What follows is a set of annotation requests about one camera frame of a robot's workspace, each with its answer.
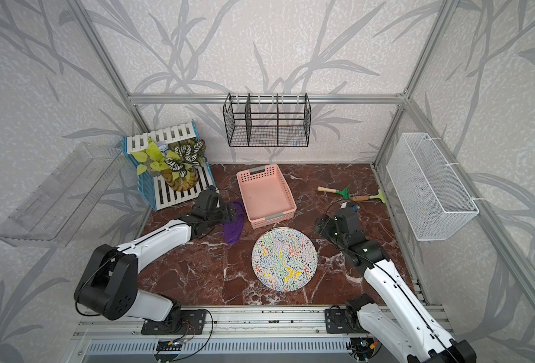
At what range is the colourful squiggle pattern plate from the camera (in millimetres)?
804

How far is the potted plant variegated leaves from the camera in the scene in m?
0.88

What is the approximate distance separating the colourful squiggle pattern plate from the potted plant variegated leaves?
421mm

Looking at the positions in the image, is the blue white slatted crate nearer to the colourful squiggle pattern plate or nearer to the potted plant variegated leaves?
the potted plant variegated leaves

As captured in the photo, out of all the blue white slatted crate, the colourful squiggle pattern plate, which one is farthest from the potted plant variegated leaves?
the colourful squiggle pattern plate
